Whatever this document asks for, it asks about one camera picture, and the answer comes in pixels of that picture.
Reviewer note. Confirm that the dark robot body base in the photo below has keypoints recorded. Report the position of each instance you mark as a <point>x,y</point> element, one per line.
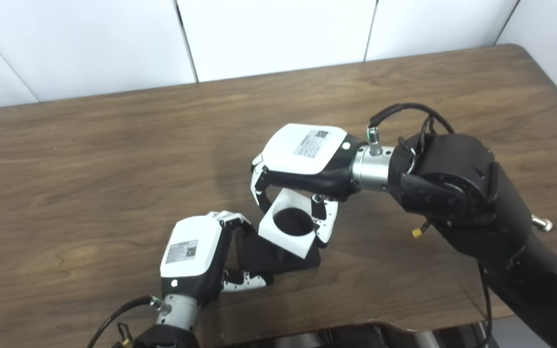
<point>365,338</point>

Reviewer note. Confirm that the black peg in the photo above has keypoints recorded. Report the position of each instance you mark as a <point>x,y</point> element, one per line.
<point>293,222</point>

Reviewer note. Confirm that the white square piece with hole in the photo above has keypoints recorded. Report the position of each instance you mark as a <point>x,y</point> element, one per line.
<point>288,244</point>

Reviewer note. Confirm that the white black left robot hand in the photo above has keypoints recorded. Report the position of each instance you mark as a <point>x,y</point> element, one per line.
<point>191,251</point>

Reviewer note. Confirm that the small yellow connector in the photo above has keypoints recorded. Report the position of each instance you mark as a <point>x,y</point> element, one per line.
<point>417,232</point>

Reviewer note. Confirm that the silver metal connector plug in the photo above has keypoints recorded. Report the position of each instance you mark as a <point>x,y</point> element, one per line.
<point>542,223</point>

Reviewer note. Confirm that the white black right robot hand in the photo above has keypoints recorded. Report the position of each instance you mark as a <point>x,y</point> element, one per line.
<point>307,147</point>

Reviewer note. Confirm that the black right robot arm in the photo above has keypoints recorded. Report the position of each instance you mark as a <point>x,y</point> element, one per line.
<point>462,188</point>

